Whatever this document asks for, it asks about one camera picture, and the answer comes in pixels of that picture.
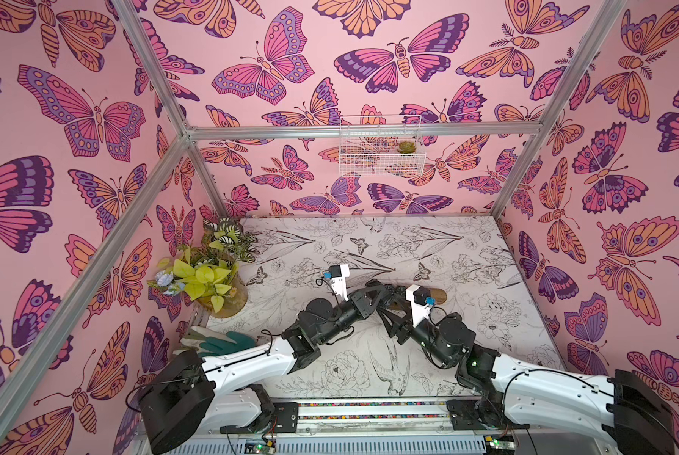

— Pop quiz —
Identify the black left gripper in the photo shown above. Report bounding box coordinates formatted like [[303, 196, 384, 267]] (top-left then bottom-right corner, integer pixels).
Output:
[[314, 286, 383, 349]]

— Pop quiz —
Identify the wooden watch stand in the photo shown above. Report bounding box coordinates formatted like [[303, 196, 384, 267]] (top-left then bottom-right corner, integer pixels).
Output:
[[388, 286, 447, 311]]

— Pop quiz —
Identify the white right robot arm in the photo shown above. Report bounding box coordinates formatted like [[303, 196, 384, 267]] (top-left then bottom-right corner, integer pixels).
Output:
[[378, 303, 678, 454]]

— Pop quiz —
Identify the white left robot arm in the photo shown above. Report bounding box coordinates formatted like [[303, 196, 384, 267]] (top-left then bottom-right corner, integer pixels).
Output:
[[136, 280, 394, 454]]

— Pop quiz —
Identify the white green work glove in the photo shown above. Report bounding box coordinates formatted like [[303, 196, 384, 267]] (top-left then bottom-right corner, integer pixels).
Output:
[[174, 326, 257, 358]]

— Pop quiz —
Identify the green potted plant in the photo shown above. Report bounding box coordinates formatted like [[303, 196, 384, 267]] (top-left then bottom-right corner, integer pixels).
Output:
[[148, 218, 257, 320]]

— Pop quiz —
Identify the small succulent plant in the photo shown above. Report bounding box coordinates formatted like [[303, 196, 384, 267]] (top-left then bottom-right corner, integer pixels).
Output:
[[397, 140, 417, 155]]

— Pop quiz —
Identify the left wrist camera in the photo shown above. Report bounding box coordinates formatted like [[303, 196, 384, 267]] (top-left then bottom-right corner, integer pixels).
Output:
[[323, 264, 350, 301]]

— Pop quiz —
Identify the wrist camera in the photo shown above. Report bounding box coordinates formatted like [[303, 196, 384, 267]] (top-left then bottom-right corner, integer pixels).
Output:
[[405, 284, 436, 327], [323, 264, 350, 301]]

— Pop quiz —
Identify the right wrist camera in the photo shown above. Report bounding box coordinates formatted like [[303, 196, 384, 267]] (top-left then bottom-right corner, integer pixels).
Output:
[[405, 284, 436, 327]]

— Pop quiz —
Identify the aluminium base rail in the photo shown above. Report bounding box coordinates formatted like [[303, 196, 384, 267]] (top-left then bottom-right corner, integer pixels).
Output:
[[122, 391, 608, 455]]

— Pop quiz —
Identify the white wire basket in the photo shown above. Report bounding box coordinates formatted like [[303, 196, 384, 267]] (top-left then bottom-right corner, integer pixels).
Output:
[[337, 123, 427, 179]]

